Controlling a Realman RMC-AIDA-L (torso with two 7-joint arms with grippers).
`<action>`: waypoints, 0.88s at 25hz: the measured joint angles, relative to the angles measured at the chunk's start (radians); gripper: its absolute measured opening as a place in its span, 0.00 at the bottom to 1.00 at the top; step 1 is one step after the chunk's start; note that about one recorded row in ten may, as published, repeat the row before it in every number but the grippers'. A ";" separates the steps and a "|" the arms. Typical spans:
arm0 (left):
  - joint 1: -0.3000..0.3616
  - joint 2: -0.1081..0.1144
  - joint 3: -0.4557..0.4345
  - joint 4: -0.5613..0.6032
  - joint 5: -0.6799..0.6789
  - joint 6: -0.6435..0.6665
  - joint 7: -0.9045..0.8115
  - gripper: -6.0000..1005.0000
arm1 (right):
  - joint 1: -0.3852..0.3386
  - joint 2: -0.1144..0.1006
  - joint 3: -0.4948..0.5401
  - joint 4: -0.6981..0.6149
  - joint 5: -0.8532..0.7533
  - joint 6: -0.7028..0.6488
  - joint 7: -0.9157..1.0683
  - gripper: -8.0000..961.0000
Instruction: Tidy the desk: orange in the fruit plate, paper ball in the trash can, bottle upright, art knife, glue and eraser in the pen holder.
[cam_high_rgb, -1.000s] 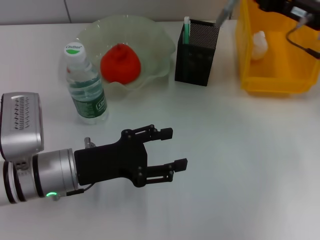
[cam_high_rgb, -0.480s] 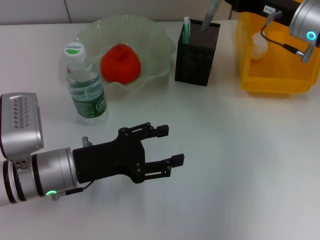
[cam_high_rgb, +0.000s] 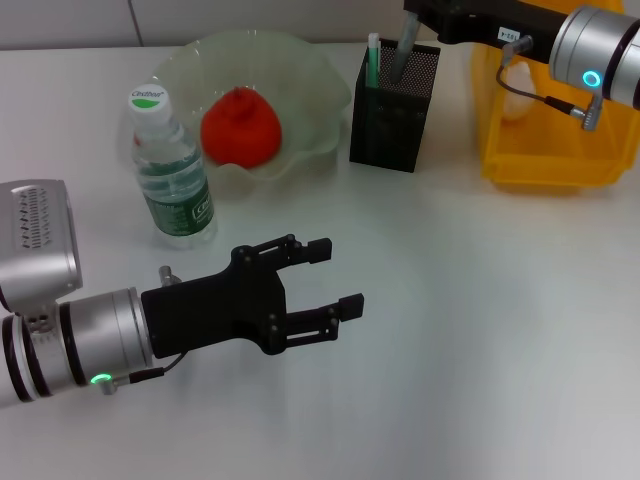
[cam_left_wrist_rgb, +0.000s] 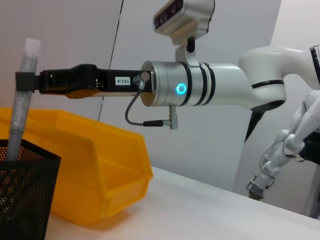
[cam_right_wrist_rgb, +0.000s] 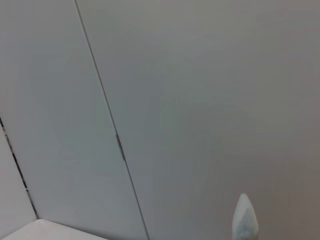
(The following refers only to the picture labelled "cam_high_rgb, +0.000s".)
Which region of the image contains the grey right wrist cable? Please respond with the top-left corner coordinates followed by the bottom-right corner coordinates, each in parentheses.
top-left (496, 37), bottom-right (604, 132)

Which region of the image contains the dark grey marker pen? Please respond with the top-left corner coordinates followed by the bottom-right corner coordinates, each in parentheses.
top-left (389, 12), bottom-right (420, 85)

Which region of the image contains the white paper ball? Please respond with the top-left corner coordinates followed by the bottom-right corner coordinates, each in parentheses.
top-left (502, 62), bottom-right (539, 121)

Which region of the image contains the red-orange knitted orange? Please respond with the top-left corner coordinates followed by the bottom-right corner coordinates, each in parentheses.
top-left (200, 85), bottom-right (284, 170)

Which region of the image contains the green glass fruit bowl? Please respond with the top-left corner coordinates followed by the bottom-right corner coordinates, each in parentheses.
top-left (152, 28), bottom-right (351, 201)

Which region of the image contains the black mesh pen holder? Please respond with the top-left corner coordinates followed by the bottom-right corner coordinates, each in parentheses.
top-left (348, 40), bottom-right (442, 175)

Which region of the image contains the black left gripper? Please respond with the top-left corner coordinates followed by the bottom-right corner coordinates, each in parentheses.
top-left (140, 233), bottom-right (365, 360)

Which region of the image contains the clear green-label water bottle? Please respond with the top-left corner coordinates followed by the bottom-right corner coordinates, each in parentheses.
top-left (127, 84), bottom-right (218, 249)

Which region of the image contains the yellow plastic bin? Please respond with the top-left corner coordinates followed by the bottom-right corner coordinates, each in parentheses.
top-left (472, 42), bottom-right (640, 194)

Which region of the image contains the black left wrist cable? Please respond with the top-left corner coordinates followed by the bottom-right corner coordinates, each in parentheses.
top-left (102, 351), bottom-right (190, 396)

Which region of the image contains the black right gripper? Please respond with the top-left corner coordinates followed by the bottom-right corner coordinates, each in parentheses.
top-left (403, 0), bottom-right (584, 66)

